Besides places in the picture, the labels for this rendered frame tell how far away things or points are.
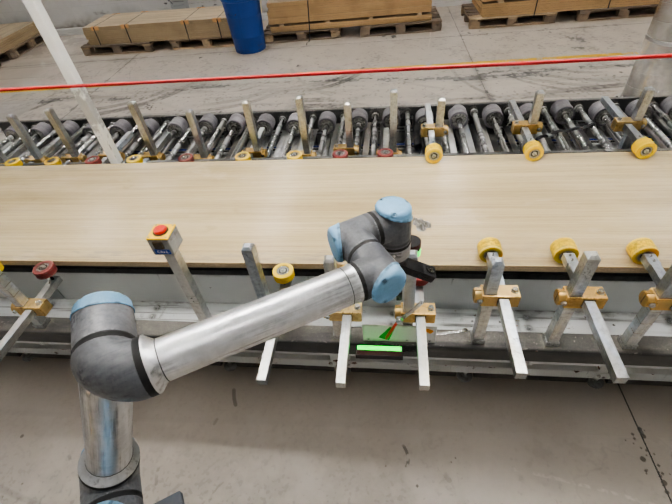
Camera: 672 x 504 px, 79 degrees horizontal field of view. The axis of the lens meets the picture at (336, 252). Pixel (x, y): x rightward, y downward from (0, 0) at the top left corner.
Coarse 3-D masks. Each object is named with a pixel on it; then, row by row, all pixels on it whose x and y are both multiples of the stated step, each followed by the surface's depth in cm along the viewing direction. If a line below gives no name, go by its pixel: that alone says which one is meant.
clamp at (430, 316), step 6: (396, 306) 140; (402, 306) 140; (420, 306) 139; (426, 306) 139; (396, 312) 139; (402, 312) 138; (414, 312) 137; (420, 312) 137; (426, 312) 137; (432, 312) 137; (408, 318) 139; (414, 318) 139; (426, 318) 138; (432, 318) 138
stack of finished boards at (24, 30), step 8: (0, 24) 747; (8, 24) 741; (16, 24) 735; (24, 24) 730; (32, 24) 734; (0, 32) 703; (8, 32) 698; (16, 32) 700; (24, 32) 715; (32, 32) 731; (0, 40) 668; (8, 40) 683; (16, 40) 697; (24, 40) 714; (0, 48) 666; (8, 48) 682
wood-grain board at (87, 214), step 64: (0, 192) 210; (64, 192) 205; (128, 192) 200; (192, 192) 195; (256, 192) 191; (320, 192) 186; (384, 192) 182; (448, 192) 178; (512, 192) 174; (576, 192) 170; (640, 192) 167; (0, 256) 173; (64, 256) 169; (128, 256) 166; (192, 256) 163; (320, 256) 156; (448, 256) 150; (512, 256) 148
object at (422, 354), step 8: (416, 288) 146; (416, 296) 143; (416, 320) 136; (424, 320) 136; (416, 328) 135; (424, 328) 134; (416, 336) 135; (424, 336) 131; (424, 344) 129; (424, 352) 127; (424, 360) 125; (424, 368) 123; (424, 376) 122; (424, 384) 120
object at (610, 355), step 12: (564, 264) 138; (576, 264) 135; (588, 312) 122; (600, 324) 118; (600, 336) 115; (600, 348) 114; (612, 348) 112; (612, 360) 109; (612, 372) 108; (624, 372) 107
